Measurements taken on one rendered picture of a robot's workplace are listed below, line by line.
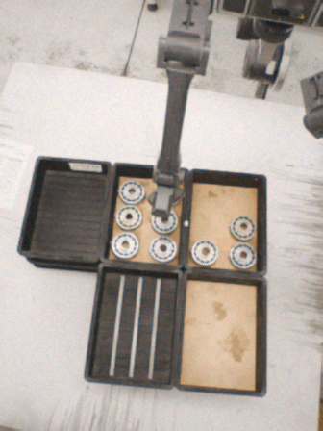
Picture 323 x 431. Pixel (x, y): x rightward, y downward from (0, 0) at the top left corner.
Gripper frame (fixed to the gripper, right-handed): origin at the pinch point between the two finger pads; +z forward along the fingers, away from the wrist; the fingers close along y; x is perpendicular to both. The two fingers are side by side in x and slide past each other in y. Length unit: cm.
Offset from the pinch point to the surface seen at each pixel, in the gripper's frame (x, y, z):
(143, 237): 1.5, -9.2, 23.6
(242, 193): -9.7, 33.3, 24.5
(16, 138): 79, -23, 37
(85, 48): 159, 60, 109
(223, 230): -16.2, 16.7, 24.1
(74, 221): 23.7, -26.3, 23.6
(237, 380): -60, -17, 23
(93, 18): 179, 81, 110
